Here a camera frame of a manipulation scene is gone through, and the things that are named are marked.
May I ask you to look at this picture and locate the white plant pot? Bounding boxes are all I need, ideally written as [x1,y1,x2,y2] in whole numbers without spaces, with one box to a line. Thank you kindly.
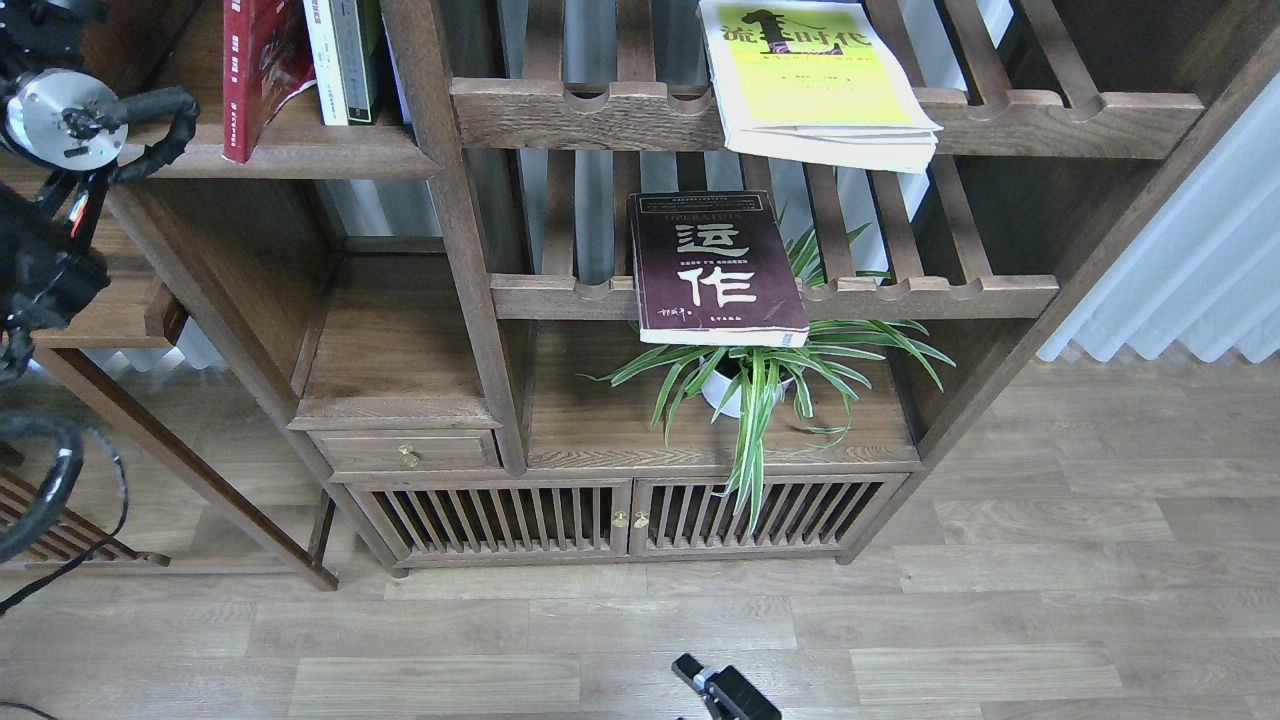
[700,360,795,419]

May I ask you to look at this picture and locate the white spine book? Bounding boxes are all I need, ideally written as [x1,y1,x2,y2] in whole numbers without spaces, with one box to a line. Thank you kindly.
[301,0,349,126]

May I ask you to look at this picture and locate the red cover book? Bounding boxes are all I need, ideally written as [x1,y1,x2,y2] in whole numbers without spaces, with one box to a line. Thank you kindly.
[221,1,316,164]

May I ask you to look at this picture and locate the dark maroon book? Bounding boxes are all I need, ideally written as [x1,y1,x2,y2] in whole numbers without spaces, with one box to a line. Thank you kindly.
[628,191,810,348]

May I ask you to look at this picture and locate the wooden side table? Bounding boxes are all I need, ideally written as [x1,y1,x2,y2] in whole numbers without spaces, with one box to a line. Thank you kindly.
[3,220,338,591]

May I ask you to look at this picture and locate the green spider plant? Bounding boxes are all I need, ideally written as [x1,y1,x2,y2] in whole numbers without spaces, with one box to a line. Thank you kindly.
[602,232,950,529]

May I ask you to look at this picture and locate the brass cabinet door knobs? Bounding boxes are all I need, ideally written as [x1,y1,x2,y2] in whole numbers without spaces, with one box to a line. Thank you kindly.
[611,511,650,529]

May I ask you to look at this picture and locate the dark wooden bookshelf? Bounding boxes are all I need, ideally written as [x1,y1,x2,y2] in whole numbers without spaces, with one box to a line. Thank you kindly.
[84,1,1277,573]

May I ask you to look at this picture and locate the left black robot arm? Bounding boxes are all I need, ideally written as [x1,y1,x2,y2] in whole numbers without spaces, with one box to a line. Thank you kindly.
[1,1,200,383]

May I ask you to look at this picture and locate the white curtain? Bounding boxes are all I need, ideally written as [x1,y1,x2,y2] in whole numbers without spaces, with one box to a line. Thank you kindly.
[1037,79,1279,363]

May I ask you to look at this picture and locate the yellow green cover book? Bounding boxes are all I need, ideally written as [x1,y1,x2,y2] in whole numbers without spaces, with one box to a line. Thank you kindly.
[698,1,940,174]

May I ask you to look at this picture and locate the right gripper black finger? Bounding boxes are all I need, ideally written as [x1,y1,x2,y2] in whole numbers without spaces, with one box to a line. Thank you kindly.
[671,653,782,719]

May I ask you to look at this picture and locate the dark green spine book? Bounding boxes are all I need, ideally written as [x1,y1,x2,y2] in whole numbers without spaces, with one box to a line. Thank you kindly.
[330,1,384,126]

